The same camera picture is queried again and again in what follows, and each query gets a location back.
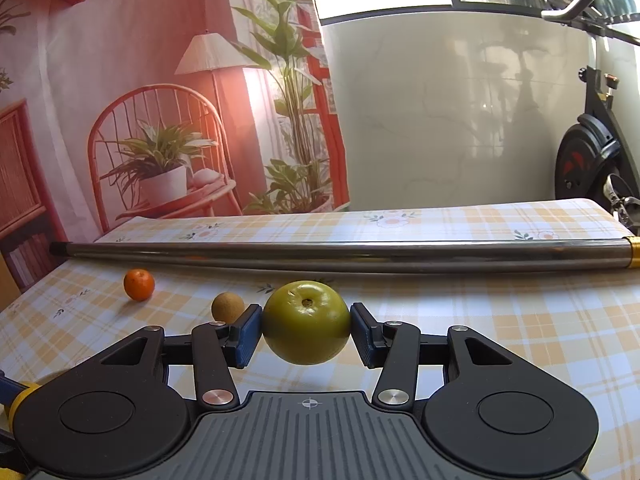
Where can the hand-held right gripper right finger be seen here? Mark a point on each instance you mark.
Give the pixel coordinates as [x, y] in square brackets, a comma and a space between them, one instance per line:
[362, 335]

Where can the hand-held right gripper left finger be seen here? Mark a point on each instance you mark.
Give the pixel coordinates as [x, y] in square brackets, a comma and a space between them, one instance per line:
[248, 335]

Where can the green apple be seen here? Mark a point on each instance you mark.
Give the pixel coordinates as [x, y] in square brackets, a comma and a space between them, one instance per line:
[305, 325]

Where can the brown kiwi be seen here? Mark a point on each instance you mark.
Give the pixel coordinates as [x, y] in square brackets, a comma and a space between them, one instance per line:
[226, 306]

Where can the long metal pole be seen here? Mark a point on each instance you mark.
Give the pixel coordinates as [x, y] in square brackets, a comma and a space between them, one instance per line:
[325, 255]

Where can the checked floral tablecloth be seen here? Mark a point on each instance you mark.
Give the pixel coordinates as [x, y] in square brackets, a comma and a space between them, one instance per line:
[475, 310]

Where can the orange tangerine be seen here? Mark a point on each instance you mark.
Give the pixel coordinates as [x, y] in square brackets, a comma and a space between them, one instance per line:
[139, 285]

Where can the yellow blue clamp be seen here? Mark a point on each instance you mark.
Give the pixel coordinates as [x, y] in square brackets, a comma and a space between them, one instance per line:
[25, 394]

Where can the black exercise bike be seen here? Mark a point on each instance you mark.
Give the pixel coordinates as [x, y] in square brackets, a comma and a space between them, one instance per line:
[585, 155]

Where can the printed wall tapestry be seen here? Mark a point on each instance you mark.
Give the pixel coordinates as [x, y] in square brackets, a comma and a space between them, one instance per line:
[100, 60]

